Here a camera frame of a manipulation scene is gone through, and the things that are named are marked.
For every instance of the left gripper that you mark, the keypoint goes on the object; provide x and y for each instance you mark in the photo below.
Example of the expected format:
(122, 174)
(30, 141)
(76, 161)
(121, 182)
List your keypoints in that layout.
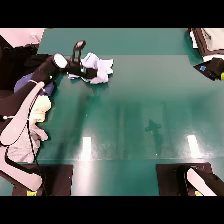
(76, 68)

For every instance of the white shirt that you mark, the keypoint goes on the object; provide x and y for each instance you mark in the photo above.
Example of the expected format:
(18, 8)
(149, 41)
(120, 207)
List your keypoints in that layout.
(100, 68)

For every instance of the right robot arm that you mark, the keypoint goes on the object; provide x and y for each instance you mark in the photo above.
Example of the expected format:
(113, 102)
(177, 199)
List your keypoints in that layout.
(200, 180)

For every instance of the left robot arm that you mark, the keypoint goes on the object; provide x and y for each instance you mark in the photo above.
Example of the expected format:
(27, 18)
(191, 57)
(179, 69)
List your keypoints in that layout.
(23, 110)

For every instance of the cream garment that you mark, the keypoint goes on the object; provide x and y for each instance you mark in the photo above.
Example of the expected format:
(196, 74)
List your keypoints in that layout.
(41, 108)

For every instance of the blue garment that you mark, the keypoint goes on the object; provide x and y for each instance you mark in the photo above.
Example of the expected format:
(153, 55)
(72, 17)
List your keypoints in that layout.
(25, 81)

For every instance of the grey garment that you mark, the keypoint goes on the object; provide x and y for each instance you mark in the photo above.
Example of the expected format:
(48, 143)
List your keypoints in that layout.
(21, 148)

